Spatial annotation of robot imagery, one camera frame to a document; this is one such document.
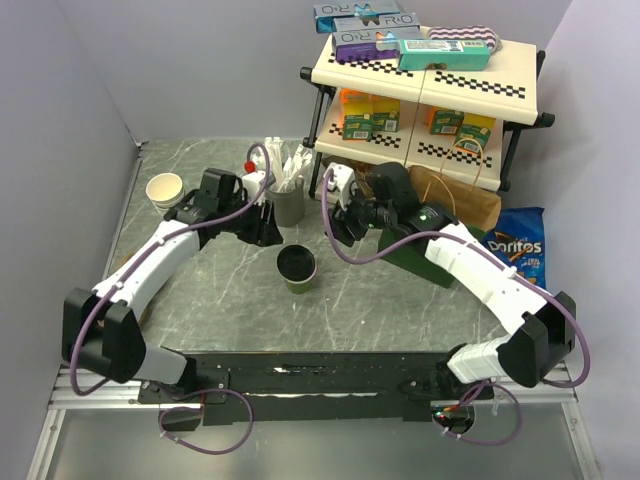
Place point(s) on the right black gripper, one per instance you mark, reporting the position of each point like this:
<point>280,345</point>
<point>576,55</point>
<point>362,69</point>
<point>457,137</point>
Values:
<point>339,220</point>

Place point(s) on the blue R.O toothpaste box top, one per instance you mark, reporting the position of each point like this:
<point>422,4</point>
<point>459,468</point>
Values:
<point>326,14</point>

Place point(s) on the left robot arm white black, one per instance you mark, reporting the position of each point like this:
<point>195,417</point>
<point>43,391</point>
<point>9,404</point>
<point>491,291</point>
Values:
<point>101,330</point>

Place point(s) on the green paper gift bag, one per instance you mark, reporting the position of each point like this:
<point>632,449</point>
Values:
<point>442,197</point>

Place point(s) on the purple white wavy pouch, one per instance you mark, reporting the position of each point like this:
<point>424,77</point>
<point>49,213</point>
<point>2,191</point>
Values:
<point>474,32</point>

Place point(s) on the orange yellow crayon box left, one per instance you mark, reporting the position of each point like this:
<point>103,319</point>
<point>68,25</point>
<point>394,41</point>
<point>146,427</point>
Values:
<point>356,115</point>

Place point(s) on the orange green crayon box right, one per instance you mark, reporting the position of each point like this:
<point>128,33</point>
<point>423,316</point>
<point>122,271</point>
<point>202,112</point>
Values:
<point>443,121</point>

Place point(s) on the grey straw holder cup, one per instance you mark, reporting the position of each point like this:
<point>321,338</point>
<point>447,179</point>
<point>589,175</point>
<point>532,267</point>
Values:
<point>289,206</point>

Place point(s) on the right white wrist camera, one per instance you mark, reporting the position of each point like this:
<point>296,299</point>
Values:
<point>340,179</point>

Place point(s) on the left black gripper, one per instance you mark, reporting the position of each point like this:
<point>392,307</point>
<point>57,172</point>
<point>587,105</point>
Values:
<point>265,231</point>

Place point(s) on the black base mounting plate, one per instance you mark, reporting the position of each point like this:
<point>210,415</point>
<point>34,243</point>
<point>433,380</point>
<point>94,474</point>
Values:
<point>294,386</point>

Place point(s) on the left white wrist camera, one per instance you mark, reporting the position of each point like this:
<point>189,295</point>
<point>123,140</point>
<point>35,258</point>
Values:
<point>252,183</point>

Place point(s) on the teal long box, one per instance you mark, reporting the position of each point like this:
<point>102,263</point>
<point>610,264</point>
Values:
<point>454,55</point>

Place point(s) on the purple R.O toothpaste box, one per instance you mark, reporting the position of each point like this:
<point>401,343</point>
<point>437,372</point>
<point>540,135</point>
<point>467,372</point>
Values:
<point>377,44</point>

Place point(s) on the grey R.O toothpaste box middle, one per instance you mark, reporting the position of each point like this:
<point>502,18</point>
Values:
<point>379,22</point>

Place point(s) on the brown snack packet under shelf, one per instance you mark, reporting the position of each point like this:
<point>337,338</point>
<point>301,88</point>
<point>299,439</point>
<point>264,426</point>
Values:
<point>362,170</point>

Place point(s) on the yellow green crayon box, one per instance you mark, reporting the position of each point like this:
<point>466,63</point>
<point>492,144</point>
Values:
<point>386,113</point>

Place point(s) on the stack of paper cups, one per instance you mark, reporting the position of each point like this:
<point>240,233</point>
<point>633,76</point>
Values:
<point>165,191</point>

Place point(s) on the green paper coffee cup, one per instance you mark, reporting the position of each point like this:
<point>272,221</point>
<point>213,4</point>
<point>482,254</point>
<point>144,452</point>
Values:
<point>300,286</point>

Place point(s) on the black plastic cup lid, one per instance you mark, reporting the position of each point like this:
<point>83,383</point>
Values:
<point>296,263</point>

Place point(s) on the cream checkered two-tier shelf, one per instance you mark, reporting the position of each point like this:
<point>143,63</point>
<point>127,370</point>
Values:
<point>505,90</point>

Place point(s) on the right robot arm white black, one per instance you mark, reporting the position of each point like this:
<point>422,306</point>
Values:
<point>541,328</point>

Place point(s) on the yellow green box far right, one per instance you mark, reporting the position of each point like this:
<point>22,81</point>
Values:
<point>474,133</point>

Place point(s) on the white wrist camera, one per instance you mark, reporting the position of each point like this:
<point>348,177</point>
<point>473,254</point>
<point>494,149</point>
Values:
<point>252,183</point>
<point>340,179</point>

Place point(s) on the blue Doritos chip bag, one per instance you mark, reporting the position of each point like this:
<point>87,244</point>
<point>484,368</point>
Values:
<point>518,240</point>

